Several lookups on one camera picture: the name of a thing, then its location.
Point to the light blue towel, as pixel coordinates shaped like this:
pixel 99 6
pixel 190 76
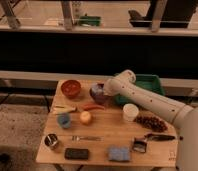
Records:
pixel 98 88

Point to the purple bowl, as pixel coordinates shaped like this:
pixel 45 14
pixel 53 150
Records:
pixel 99 98

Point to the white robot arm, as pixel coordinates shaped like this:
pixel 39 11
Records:
pixel 180 115

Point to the red bowl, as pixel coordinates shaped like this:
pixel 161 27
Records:
pixel 71 88

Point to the red chili pepper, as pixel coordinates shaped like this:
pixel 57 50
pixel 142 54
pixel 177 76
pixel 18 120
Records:
pixel 88 107

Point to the yellow apple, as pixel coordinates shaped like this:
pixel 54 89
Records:
pixel 85 117

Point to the white cup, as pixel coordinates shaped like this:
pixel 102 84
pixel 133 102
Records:
pixel 130 112

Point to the wooden table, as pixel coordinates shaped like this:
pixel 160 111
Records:
pixel 109 125

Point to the yellow banana piece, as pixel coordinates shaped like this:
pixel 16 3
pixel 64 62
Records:
pixel 63 109

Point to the blue cup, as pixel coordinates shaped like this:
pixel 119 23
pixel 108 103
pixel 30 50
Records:
pixel 64 120

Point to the green tray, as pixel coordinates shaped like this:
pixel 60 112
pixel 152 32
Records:
pixel 146 81

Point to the silver fork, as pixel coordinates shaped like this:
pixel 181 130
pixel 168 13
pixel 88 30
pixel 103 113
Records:
pixel 78 138

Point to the pile of brown raisins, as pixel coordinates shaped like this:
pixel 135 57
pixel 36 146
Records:
pixel 153 123

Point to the green box on shelf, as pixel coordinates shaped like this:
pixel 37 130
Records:
pixel 90 20

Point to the blue sponge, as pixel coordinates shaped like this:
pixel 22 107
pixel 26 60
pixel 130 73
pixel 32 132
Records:
pixel 119 154

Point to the metal cup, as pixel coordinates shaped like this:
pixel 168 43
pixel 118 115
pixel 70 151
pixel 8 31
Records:
pixel 51 141

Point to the black rectangular box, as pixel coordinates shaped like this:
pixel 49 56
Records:
pixel 75 153

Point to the black handled knife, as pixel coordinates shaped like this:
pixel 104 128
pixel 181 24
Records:
pixel 159 137

